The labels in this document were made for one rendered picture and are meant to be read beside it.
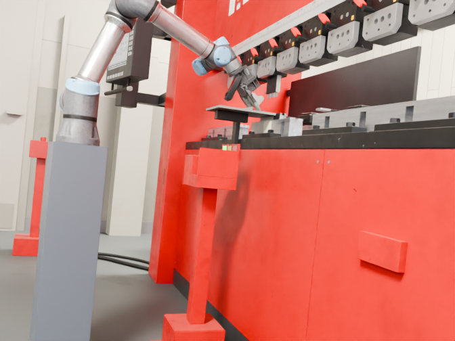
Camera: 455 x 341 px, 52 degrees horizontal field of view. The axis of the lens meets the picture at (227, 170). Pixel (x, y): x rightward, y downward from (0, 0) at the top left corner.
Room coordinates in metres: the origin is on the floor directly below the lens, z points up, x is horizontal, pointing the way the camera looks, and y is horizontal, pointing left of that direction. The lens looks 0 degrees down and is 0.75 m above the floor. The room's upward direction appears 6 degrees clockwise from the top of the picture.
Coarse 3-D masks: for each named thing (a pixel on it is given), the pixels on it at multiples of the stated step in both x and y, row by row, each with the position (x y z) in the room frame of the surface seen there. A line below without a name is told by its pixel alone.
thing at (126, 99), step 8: (160, 0) 2.95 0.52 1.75; (168, 0) 2.97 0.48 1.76; (176, 0) 3.00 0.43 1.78; (168, 8) 3.10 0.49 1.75; (120, 88) 3.28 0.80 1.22; (136, 88) 3.30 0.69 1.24; (120, 96) 3.27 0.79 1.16; (128, 96) 3.27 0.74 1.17; (120, 104) 3.25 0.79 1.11; (128, 104) 3.27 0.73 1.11; (136, 104) 3.30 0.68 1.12
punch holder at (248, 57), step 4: (256, 48) 2.25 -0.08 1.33; (244, 52) 2.38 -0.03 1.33; (248, 52) 2.33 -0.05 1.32; (244, 56) 2.38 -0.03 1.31; (248, 56) 2.33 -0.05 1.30; (252, 56) 2.28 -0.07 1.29; (244, 60) 2.37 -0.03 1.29; (248, 60) 2.32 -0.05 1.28; (252, 60) 2.28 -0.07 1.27; (256, 60) 2.25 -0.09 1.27; (244, 64) 2.37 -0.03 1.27; (248, 64) 2.32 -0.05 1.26; (252, 64) 2.27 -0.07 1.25; (256, 64) 2.26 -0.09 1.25; (248, 68) 2.30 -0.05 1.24; (252, 68) 2.26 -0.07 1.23; (256, 68) 2.26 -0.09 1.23; (252, 72) 2.26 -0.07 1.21; (256, 72) 2.26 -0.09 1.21; (256, 76) 2.26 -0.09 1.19; (260, 80) 2.27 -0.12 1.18; (264, 80) 2.28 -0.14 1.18; (260, 84) 2.34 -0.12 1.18
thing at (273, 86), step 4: (272, 76) 2.12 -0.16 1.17; (276, 76) 2.08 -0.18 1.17; (280, 76) 2.08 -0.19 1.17; (268, 80) 2.16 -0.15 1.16; (272, 80) 2.12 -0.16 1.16; (276, 80) 2.08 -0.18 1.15; (280, 80) 2.08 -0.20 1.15; (268, 84) 2.15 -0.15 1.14; (272, 84) 2.11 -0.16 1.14; (276, 84) 2.08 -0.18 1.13; (268, 88) 2.15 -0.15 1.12; (272, 88) 2.11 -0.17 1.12; (276, 88) 2.08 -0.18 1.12; (268, 92) 2.15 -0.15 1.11; (272, 92) 2.11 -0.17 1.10; (276, 92) 2.09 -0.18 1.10; (268, 96) 2.16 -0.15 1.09; (272, 96) 2.12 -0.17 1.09; (276, 96) 2.08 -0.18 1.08
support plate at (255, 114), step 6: (210, 108) 2.05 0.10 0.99; (216, 108) 2.00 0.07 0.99; (222, 108) 1.98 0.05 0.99; (228, 108) 1.96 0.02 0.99; (234, 108) 1.97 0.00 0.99; (240, 108) 1.98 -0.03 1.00; (252, 114) 2.09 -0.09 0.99; (258, 114) 2.07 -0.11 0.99; (264, 114) 2.05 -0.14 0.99; (270, 114) 2.03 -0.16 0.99
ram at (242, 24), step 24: (240, 0) 2.51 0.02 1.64; (264, 0) 2.21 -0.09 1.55; (288, 0) 1.97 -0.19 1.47; (312, 0) 1.78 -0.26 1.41; (336, 0) 1.62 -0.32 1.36; (216, 24) 2.88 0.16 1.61; (240, 24) 2.48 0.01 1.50; (264, 24) 2.19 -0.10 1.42; (288, 24) 1.95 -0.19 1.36; (240, 48) 2.45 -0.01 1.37
